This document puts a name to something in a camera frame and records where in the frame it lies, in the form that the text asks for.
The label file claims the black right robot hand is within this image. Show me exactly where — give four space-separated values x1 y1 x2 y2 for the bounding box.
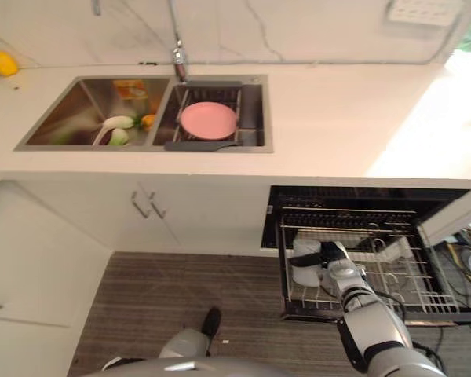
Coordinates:
291 240 350 272

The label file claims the white cup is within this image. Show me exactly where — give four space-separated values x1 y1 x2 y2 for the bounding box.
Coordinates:
291 237 327 287

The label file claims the black built-in dishwasher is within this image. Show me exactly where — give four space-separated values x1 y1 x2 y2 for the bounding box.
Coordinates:
260 185 471 324

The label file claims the white sink base cabinet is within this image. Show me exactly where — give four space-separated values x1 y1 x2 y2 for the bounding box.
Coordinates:
0 171 272 257

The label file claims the dark robot foot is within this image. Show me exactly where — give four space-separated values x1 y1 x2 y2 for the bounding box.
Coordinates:
200 306 222 339

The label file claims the dark sink drain basket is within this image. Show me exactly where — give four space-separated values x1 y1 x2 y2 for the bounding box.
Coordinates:
163 79 247 152

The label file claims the pink plate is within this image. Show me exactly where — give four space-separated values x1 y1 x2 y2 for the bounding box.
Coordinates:
180 101 238 141

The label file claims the green white vegetable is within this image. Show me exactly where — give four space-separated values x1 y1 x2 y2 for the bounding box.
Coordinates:
108 127 131 148

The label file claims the chrome faucet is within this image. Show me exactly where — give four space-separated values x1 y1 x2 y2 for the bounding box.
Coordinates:
167 0 190 84

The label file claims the white ladle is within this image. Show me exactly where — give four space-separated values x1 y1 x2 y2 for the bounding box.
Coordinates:
91 115 135 147

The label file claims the orange juice carton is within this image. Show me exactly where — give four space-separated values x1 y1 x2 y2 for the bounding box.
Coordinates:
113 79 148 101

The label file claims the stainless steel double sink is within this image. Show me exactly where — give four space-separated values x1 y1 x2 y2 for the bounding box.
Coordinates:
13 74 276 153

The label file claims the white side cabinet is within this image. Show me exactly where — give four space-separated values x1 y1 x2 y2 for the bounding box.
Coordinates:
0 179 111 377

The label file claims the yellow bell pepper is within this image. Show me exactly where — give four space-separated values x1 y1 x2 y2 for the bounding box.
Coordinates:
0 50 20 78

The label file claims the wire dishwasher rack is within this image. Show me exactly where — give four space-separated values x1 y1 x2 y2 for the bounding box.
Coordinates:
279 219 462 315

